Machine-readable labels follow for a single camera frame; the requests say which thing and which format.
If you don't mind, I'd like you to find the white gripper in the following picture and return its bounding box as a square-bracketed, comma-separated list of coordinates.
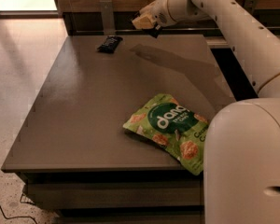
[132, 0, 177, 30]

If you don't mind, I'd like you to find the black rxbar chocolate bar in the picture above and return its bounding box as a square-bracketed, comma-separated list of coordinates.
[143, 25, 162, 38]

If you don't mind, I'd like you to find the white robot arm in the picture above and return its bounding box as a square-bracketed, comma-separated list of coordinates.
[133, 0, 280, 224]

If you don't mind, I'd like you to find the dark rxbar blueberry bar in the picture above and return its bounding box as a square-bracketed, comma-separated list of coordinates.
[97, 35, 123, 53]

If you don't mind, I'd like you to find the green dang chips bag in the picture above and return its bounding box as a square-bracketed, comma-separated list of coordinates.
[123, 93, 208, 175]

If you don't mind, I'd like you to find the grey drawer cabinet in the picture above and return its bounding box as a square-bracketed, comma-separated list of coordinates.
[2, 35, 233, 219]

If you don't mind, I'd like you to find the top grey drawer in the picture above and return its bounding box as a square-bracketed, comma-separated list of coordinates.
[25, 181, 203, 210]

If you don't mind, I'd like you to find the grey drawer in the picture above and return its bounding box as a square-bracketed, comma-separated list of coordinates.
[25, 181, 203, 210]
[55, 215, 205, 224]

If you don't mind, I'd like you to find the lower grey drawer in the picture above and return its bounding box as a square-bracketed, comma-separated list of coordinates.
[55, 215, 205, 224]

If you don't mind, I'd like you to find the horizontal metal rail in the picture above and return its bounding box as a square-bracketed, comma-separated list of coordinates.
[75, 25, 280, 35]

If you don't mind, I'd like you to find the left metal bracket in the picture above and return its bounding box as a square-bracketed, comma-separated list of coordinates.
[100, 0, 116, 35]

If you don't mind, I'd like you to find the metal bracket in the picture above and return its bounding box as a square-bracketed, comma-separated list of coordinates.
[100, 0, 116, 35]
[244, 0, 259, 14]

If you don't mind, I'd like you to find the right metal bracket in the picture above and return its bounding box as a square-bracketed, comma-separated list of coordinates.
[244, 0, 259, 14]

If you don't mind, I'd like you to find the black floor cable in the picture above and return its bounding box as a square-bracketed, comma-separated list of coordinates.
[0, 201, 39, 224]

